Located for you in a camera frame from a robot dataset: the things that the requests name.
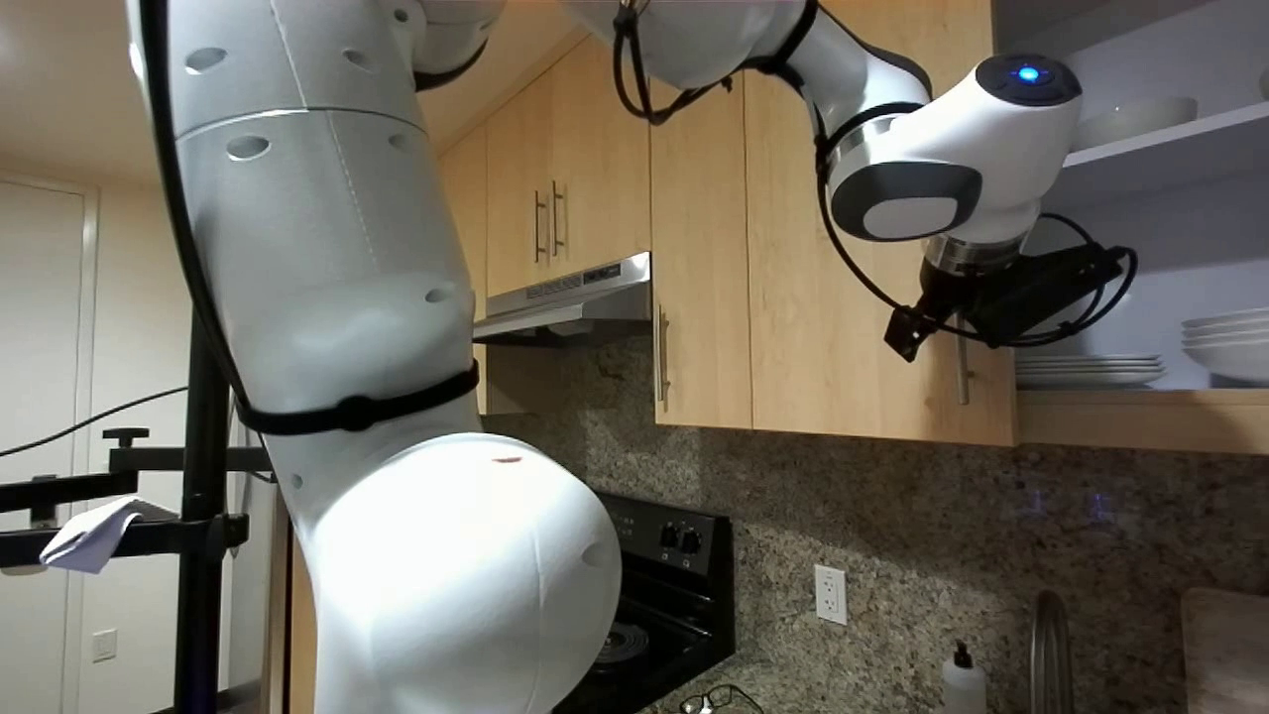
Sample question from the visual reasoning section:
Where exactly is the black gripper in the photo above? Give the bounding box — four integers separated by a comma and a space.
884, 271, 1008, 367

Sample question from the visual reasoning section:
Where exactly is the white cabinet shelf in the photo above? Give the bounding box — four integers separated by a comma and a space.
1053, 97, 1269, 176

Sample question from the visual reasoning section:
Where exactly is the white dinner plate stack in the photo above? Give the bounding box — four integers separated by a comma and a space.
1016, 351, 1171, 392

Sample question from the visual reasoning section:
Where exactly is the white bowl stack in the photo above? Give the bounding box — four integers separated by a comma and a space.
1183, 306, 1269, 388

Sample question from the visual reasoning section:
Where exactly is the steel range hood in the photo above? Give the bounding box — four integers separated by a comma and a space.
469, 246, 658, 351

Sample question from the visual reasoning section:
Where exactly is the black electric stove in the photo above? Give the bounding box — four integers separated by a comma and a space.
580, 490, 740, 714

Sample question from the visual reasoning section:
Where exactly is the curved metal faucet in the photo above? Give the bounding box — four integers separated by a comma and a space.
1028, 586, 1081, 714

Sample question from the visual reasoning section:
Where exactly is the clear glass object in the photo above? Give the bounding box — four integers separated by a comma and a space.
675, 683, 772, 714

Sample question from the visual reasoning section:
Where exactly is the pale cutting board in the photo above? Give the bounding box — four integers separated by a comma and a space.
1183, 586, 1269, 714

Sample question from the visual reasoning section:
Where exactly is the black metal stand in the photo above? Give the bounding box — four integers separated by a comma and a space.
0, 310, 273, 714

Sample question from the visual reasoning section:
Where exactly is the white crumpled paper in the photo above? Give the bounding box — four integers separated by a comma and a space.
35, 494, 186, 581

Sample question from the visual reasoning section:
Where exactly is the white wall outlet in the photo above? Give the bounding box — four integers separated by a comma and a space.
813, 560, 855, 630

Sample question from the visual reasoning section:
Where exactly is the thin black wire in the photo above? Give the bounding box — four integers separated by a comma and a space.
0, 385, 190, 463

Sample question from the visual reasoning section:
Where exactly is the white wall switch plate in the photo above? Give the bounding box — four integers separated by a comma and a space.
87, 618, 125, 669

